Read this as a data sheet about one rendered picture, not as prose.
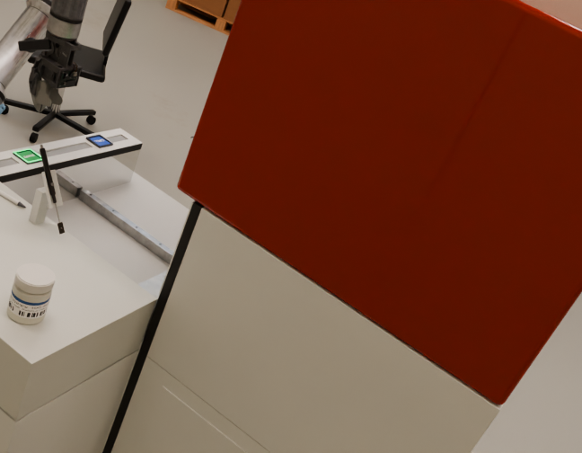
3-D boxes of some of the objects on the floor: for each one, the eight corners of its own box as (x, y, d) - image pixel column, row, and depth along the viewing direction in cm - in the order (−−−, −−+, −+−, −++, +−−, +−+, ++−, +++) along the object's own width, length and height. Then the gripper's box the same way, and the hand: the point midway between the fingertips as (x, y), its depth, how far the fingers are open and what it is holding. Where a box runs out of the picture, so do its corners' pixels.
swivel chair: (119, 136, 441) (159, -5, 402) (66, 162, 392) (108, 6, 352) (39, 95, 447) (72, -46, 407) (-22, 117, 397) (9, -42, 358)
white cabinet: (192, 456, 254) (275, 269, 218) (-52, 664, 174) (15, 422, 137) (62, 350, 274) (118, 162, 237) (-212, 492, 193) (-190, 240, 156)
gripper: (62, 44, 169) (43, 126, 178) (91, 43, 176) (70, 121, 186) (37, 28, 171) (19, 109, 181) (66, 27, 179) (47, 105, 188)
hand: (38, 105), depth 184 cm, fingers closed
